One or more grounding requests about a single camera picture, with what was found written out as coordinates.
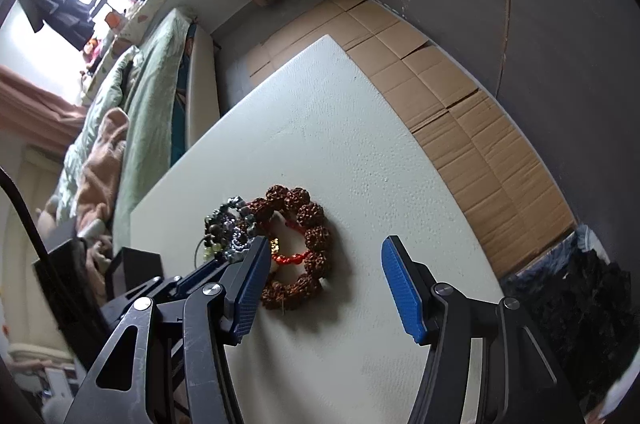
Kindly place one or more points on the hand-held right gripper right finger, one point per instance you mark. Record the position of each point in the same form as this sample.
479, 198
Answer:
400, 289

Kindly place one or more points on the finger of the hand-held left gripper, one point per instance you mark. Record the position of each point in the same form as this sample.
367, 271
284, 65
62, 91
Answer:
200, 276

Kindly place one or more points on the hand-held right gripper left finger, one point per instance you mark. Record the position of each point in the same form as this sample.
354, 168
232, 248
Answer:
250, 284

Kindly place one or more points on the black jewelry box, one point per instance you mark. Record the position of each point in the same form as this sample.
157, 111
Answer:
135, 266

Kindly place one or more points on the pink printed blanket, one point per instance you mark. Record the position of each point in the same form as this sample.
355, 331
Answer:
102, 168

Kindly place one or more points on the dark cloth pile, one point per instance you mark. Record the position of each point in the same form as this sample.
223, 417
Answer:
575, 304

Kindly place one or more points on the green bedsheet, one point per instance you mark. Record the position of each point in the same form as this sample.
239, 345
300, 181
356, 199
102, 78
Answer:
155, 103

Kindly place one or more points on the pink curtain by bed head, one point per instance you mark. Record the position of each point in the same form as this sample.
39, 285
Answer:
35, 103

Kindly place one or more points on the green quilt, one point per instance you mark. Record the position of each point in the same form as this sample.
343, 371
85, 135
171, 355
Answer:
107, 103

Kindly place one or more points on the orange box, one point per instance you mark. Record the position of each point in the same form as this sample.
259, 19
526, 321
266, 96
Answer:
112, 19

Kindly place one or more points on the hanging dark clothes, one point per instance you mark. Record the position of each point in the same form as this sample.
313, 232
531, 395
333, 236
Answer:
55, 8

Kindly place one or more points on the white bed frame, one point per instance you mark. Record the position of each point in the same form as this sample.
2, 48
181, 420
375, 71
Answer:
202, 93

